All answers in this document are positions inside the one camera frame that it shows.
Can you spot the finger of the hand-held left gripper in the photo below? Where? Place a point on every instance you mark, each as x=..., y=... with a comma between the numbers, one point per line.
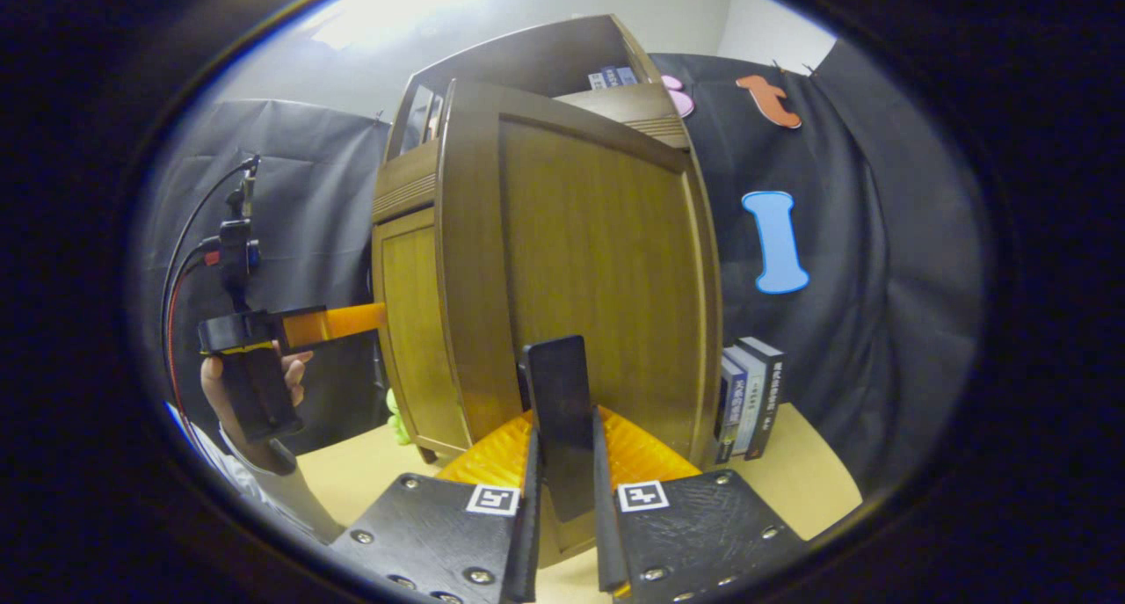
x=343, y=321

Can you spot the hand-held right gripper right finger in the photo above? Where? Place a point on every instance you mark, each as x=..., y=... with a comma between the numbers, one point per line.
x=606, y=534

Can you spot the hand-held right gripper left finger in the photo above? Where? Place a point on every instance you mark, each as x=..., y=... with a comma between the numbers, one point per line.
x=527, y=534

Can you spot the wooden shoe cabinet door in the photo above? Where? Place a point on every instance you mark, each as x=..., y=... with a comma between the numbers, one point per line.
x=413, y=323
x=598, y=235

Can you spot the wooden double-door shoe cabinet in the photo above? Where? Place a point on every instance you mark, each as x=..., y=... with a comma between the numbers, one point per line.
x=545, y=59

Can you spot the green frog plush toy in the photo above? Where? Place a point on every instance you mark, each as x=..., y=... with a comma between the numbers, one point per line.
x=398, y=419

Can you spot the wooden drawer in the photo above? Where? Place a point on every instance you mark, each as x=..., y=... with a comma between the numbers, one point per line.
x=404, y=182

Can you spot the blue-grey book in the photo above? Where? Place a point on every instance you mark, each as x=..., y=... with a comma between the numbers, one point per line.
x=729, y=411

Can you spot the pale grey book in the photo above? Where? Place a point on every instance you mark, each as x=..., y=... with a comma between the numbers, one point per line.
x=754, y=402

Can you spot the black hardcover book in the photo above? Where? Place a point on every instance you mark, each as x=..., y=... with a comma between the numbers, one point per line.
x=772, y=393

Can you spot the black backdrop cloth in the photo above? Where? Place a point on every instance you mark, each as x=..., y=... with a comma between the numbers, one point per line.
x=879, y=235

